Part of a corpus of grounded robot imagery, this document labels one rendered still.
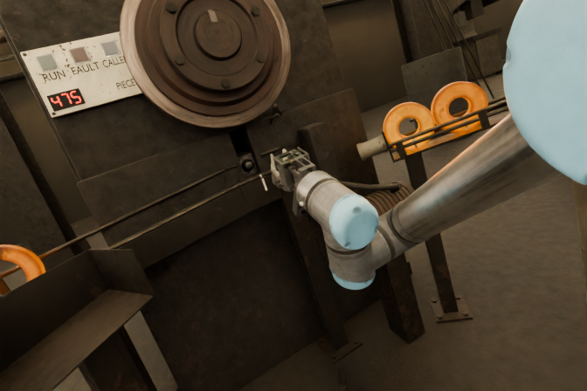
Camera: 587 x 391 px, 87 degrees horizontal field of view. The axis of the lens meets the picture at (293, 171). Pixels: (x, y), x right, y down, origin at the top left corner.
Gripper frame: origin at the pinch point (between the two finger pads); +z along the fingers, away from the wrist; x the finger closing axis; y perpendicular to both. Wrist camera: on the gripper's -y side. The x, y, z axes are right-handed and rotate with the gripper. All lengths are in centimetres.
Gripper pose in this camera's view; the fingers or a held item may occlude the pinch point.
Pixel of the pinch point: (276, 164)
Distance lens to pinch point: 85.4
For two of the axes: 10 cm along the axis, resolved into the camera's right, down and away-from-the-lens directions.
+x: -8.7, 3.7, -3.3
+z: -4.6, -3.7, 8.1
